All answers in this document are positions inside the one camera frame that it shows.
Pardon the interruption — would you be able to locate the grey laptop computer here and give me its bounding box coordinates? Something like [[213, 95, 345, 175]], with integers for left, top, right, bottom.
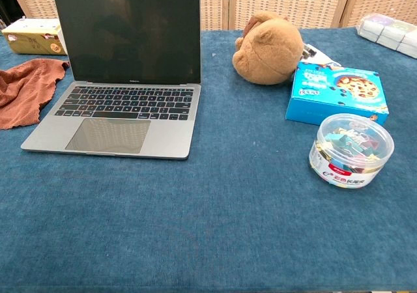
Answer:
[[20, 0, 202, 160]]

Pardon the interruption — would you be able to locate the blue table cloth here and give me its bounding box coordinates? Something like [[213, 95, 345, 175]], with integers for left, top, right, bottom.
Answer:
[[0, 27, 417, 293]]

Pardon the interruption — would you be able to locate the brown plush capybara toy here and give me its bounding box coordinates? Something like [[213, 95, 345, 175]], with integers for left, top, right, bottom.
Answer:
[[232, 11, 304, 85]]

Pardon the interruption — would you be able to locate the blue cookie box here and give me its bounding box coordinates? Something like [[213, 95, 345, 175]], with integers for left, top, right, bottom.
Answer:
[[285, 61, 390, 126]]

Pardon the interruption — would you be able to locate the clear tub of binder clips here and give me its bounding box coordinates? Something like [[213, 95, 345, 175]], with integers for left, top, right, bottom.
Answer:
[[308, 113, 395, 189]]

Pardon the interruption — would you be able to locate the wicker folding screen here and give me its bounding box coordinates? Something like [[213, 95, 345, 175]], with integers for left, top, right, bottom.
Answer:
[[6, 0, 417, 31]]

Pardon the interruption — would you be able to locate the rust brown cloth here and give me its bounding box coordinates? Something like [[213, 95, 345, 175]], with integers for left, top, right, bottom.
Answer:
[[0, 58, 71, 130]]

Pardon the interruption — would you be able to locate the yellow tissue box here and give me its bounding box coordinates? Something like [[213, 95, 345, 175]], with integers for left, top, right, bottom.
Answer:
[[1, 18, 68, 56]]

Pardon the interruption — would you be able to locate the row of pocket tissue packs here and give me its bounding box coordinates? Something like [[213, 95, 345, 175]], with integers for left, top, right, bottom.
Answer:
[[355, 12, 417, 59]]

